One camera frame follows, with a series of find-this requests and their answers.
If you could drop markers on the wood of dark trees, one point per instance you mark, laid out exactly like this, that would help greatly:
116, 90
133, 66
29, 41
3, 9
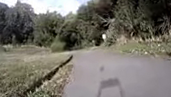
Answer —
133, 5

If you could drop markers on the white sign on post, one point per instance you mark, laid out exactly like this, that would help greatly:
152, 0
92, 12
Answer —
104, 36

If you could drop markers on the grey asphalt path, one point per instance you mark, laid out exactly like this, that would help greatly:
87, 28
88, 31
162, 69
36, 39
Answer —
110, 67

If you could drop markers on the grass slope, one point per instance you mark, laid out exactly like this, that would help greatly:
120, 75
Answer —
9, 71

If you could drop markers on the overgrown grass verge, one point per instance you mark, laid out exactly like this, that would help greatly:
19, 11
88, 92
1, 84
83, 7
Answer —
161, 46

